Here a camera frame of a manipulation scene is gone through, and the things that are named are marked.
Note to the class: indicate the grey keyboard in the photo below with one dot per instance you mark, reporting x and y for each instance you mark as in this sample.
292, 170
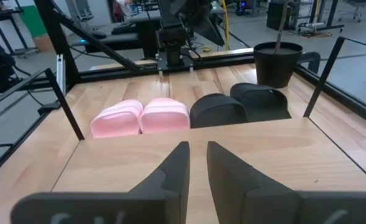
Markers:
124, 28

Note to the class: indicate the green board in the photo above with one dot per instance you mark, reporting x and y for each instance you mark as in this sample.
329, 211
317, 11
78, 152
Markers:
33, 20

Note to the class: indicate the white bracket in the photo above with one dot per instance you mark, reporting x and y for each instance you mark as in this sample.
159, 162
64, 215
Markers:
60, 73

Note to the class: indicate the person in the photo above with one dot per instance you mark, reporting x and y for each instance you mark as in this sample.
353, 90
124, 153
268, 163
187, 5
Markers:
122, 7

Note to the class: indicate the pink slide sandal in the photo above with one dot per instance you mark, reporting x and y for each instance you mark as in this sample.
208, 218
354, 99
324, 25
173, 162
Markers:
166, 116
117, 121

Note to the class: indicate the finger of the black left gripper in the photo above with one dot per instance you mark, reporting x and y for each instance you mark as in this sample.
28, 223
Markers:
209, 29

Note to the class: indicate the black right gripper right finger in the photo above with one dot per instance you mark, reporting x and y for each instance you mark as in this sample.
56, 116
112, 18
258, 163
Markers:
245, 202

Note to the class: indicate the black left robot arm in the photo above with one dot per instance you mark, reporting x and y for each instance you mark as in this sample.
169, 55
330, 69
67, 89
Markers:
172, 37

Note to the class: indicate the black aluminium rig frame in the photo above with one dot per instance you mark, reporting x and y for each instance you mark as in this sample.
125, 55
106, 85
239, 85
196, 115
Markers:
114, 74

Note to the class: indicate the black cabinet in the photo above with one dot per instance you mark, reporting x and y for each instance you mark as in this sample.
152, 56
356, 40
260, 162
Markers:
278, 15

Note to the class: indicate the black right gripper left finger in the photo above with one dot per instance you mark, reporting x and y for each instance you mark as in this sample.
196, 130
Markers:
158, 205

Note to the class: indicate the black desk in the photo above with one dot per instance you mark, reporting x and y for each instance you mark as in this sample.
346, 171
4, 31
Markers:
120, 40

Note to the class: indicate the black plant pot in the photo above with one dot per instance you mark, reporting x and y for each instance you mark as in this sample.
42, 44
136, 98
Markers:
276, 67

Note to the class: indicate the black slide sandal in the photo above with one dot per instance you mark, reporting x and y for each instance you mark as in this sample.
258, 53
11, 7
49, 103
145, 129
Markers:
217, 110
260, 99

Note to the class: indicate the grey office chair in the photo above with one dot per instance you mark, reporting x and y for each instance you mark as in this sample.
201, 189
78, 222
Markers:
357, 9

